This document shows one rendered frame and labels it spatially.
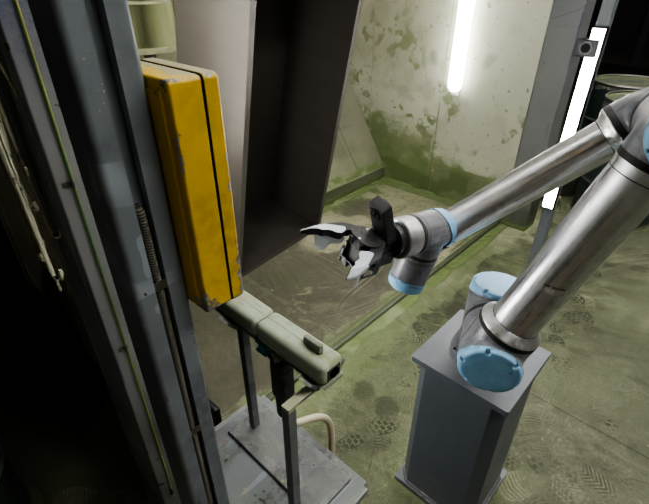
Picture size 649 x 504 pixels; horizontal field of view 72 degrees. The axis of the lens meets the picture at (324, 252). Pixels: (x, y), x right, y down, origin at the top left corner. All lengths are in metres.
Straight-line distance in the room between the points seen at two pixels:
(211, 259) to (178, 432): 0.27
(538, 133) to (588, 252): 2.41
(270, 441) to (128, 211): 0.67
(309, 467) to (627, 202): 0.77
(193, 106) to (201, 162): 0.05
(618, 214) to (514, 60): 2.48
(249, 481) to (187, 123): 0.73
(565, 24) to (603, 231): 2.38
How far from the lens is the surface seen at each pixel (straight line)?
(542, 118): 3.35
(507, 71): 3.40
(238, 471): 1.00
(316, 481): 0.97
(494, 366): 1.14
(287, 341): 0.71
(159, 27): 2.75
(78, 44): 0.43
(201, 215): 0.48
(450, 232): 1.04
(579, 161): 1.09
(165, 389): 0.61
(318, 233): 0.89
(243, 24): 1.53
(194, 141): 0.45
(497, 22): 3.41
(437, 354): 1.44
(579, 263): 1.02
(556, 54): 3.28
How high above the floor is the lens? 1.63
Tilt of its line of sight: 32 degrees down
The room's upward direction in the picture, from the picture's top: straight up
